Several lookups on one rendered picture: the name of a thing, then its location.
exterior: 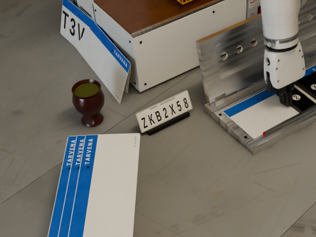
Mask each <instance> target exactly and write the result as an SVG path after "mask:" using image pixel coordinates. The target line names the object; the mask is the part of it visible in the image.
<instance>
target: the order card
mask: <svg viewBox="0 0 316 237"><path fill-rule="evenodd" d="M191 109H193V107H192V103H191V100H190V96H189V93H188V91H187V90H185V91H183V92H181V93H179V94H177V95H174V96H172V97H170V98H168V99H166V100H164V101H162V102H159V103H157V104H155V105H153V106H151V107H149V108H146V109H144V110H142V111H141V112H138V113H136V114H135V115H136V118H137V121H138V124H139V127H140V130H141V132H142V133H144V132H146V131H148V130H150V129H152V128H154V127H156V126H158V125H160V124H162V123H164V122H167V121H169V120H171V119H173V118H175V117H177V116H179V115H181V114H183V113H185V112H187V111H189V110H191Z"/></svg>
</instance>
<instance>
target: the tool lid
mask: <svg viewBox="0 0 316 237"><path fill-rule="evenodd" d="M309 13H311V18H310V19H309V20H307V16H308V14H309ZM298 27H299V41H300V44H301V47H302V50H303V55H304V61H306V60H308V59H309V55H311V54H313V53H315V52H316V0H307V1H306V3H305V4H304V6H303V7H302V8H301V9H300V11H299V13H298ZM253 39H256V42H255V44H254V45H253V46H252V45H251V41H252V40H253ZM239 45H240V46H241V50H240V51H239V52H238V53H237V52H236V48H237V46H239ZM196 47H197V54H198V60H199V65H200V70H201V76H202V81H203V87H204V92H205V99H206V102H208V103H212V102H215V98H216V97H218V96H220V95H225V96H227V95H229V94H231V93H233V92H235V91H238V94H239V93H241V92H243V91H245V90H247V89H249V88H252V87H253V86H255V85H256V81H258V80H260V79H261V78H263V77H264V52H265V48H266V45H265V44H264V37H263V27H262V17H261V13H260V14H257V15H255V16H252V17H250V18H248V19H246V20H243V21H241V22H239V23H237V24H234V25H232V26H230V27H228V28H225V29H223V30H221V31H218V32H216V33H214V34H211V35H209V36H207V37H204V38H202V39H200V40H197V41H196ZM223 52H226V57H225V58H224V59H221V55H222V53H223Z"/></svg>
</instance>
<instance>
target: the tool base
mask: <svg viewBox="0 0 316 237"><path fill-rule="evenodd" d="M314 65H316V52H315V53H313V54H311V55H309V59H308V60H306V61H305V69H308V68H310V67H312V66H314ZM267 86H268V84H266V82H265V79H264V77H263V78H261V79H260V80H258V81H256V85H255V86H253V87H252V88H249V89H247V90H245V91H243V92H241V93H239V94H238V91H235V92H233V93H231V94H229V95H227V96H225V95H223V96H222V95H220V96H218V97H216V98H215V102H212V103H207V104H205V105H204V110H205V111H206V112H207V113H208V114H209V115H210V116H211V117H212V118H213V119H214V120H215V121H217V122H218V123H219V124H220V125H221V126H222V127H223V128H224V129H225V130H227V131H228V132H229V133H230V134H231V135H232V136H233V137H234V138H235V139H237V140H238V141H239V142H240V143H241V144H242V145H243V146H244V147H245V148H246V149H248V150H249V151H250V152H251V153H252V154H253V155H254V154H256V153H258V152H260V151H262V150H263V149H265V148H267V147H269V146H271V145H273V144H274V143H276V142H278V141H280V140H282V139H284V138H286V137H288V136H290V135H291V134H293V133H295V132H297V131H299V130H301V129H302V128H304V127H306V126H308V125H310V124H312V123H313V122H315V121H316V110H314V111H312V112H310V113H308V114H306V115H304V116H303V117H301V118H299V119H297V120H295V121H293V122H291V123H289V124H288V125H286V126H284V127H282V128H280V129H278V130H276V131H274V132H272V133H270V134H268V135H267V136H264V135H261V136H259V137H258V138H256V139H253V138H252V137H251V136H250V135H249V134H247V133H246V132H245V131H244V130H243V129H242V128H240V127H239V126H238V125H237V124H236V123H235V122H234V121H232V120H231V119H230V118H229V117H228V116H227V115H226V114H224V113H223V111H224V110H226V109H228V108H230V107H232V106H234V105H236V104H238V103H240V102H242V101H244V100H246V99H248V98H250V97H252V96H254V95H256V94H258V93H260V92H262V91H264V90H266V89H267ZM219 114H222V115H221V116H219ZM245 136H247V138H246V139H245V138H244V137H245Z"/></svg>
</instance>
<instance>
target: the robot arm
mask: <svg viewBox="0 0 316 237"><path fill-rule="evenodd" d="M306 1H307V0H260V3H261V17H262V27H263V37H264V44H265V45H266V48H265V52H264V79H265V82H266V84H268V86H267V90H268V91H270V92H274V91H278V92H279V99H280V103H281V104H283V105H285V106H287V107H289V106H290V105H292V104H293V103H292V91H293V90H294V85H295V83H296V81H297V80H299V79H301V78H302V77H303V76H304V75H305V61H304V55H303V50H302V47H301V44H300V41H299V27H298V13H299V11H300V9H301V8H302V7H303V6H304V4H305V3H306Z"/></svg>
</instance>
